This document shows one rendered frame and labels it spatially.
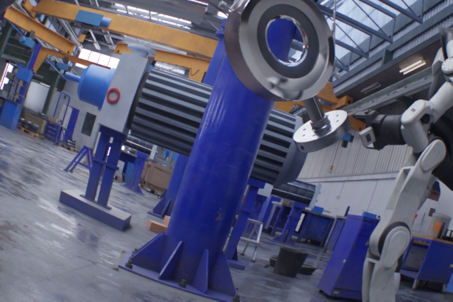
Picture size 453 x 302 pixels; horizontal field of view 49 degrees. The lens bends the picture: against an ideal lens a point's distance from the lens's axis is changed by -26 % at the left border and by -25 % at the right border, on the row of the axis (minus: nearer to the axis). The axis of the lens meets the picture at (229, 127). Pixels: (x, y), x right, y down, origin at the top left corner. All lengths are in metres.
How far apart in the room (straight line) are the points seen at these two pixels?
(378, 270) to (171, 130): 3.61
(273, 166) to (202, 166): 2.07
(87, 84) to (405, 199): 3.95
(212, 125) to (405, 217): 1.64
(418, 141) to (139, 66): 3.90
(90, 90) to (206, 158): 2.37
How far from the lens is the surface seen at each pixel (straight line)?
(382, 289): 1.97
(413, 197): 1.96
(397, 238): 1.89
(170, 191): 8.77
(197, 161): 3.28
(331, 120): 1.97
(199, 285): 3.20
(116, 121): 5.22
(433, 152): 1.95
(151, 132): 5.29
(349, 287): 4.53
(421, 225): 8.18
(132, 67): 5.26
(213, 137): 3.26
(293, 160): 5.29
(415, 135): 1.63
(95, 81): 5.41
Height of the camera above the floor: 0.61
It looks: 6 degrees up
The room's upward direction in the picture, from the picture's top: 19 degrees clockwise
